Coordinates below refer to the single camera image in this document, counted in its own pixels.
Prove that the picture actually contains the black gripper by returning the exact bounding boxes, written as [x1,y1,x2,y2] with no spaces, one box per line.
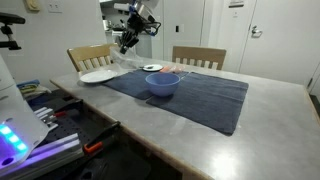
[120,14,147,54]

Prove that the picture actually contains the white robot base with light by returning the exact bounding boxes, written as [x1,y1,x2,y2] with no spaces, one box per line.
[0,55,49,176]

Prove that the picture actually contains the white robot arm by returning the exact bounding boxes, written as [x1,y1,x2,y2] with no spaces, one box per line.
[114,0,161,54]

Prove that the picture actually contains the blue plastic bowl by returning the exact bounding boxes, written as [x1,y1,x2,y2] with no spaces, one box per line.
[145,73,181,97]

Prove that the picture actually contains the metal spoon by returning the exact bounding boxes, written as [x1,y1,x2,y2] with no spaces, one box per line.
[139,66,154,69]

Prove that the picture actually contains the large white plate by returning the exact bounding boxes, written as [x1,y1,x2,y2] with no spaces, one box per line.
[80,70,118,83]

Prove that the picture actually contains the dark blue placemat near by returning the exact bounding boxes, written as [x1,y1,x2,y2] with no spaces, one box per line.
[104,70,187,100]

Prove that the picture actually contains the dark blue placemat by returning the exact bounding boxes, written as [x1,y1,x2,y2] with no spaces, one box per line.
[104,70,187,100]
[147,72,249,135]

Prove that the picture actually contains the wooden chair right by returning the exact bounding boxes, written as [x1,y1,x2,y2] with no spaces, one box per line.
[67,43,117,72]

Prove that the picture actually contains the wooden chair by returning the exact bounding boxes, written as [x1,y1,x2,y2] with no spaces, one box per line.
[67,43,117,72]
[172,46,227,70]

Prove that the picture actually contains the wooden chair left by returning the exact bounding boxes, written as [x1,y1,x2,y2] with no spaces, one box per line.
[172,46,227,70]

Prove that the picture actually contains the dark blue placemat far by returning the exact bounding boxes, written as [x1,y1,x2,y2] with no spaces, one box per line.
[147,72,249,135]

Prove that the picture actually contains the orange handled clamp upper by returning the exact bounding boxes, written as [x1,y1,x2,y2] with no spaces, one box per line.
[50,99,83,117]

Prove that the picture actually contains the orange handled black clamp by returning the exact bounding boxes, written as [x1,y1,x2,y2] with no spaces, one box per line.
[83,121,120,154]

